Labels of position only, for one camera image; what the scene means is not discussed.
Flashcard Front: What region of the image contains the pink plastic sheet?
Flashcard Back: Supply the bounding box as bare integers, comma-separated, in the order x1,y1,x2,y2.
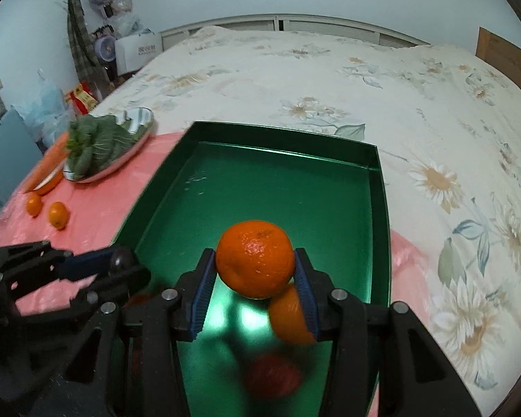
0,130,430,417

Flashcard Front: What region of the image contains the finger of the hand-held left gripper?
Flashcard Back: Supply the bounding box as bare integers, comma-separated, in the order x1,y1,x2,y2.
0,240,119,302
13,265,152,326

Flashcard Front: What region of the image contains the green leafy vegetable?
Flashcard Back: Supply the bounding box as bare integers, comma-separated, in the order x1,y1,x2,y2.
65,115,150,179

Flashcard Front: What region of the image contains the large orange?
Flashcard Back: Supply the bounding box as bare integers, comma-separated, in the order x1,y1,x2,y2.
268,283,315,346
216,220,296,300

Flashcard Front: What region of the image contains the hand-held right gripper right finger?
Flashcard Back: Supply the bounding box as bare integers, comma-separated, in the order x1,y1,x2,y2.
293,247,482,417

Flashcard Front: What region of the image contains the blue-rimmed white plate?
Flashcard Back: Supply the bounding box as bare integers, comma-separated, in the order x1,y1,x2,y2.
63,106,155,183

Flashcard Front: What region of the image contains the white paper bag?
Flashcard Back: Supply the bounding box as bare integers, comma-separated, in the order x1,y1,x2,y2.
114,30,163,75

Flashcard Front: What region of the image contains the pale plastic bag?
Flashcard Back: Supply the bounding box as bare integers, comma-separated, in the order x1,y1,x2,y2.
39,113,72,146

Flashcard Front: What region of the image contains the dark purple plum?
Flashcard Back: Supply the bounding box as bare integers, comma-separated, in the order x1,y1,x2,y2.
110,247,136,275

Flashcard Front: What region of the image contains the plaid scarf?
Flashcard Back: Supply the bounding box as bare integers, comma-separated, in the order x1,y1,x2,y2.
66,0,109,92

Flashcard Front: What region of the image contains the light blue suitcase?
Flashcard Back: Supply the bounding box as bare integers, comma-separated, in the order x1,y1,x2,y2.
0,108,42,207

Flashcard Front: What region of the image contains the red and yellow sack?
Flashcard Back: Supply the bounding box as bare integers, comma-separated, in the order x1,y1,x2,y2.
67,82,100,114

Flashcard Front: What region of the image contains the wooden bed headboard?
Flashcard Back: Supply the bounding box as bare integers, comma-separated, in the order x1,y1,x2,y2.
475,27,521,109

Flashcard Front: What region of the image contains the carrot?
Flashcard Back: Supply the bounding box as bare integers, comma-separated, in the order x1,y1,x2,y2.
23,132,70,194

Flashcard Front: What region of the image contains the orange-rimmed white plate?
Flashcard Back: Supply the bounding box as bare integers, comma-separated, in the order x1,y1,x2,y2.
32,169,66,196

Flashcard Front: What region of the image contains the floral quilt bed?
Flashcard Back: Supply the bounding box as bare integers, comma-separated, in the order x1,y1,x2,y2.
0,25,521,417

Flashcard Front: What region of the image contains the blue plastic bag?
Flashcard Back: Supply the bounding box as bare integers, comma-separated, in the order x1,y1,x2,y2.
11,69,70,118

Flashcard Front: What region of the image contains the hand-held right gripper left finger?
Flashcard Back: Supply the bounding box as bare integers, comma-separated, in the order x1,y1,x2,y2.
30,247,218,417

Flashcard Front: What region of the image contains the white slatted radiator cover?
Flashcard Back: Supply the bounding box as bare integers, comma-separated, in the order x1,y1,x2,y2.
160,14,430,50

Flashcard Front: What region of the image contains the green tray box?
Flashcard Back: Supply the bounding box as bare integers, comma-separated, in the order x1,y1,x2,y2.
110,122,391,417

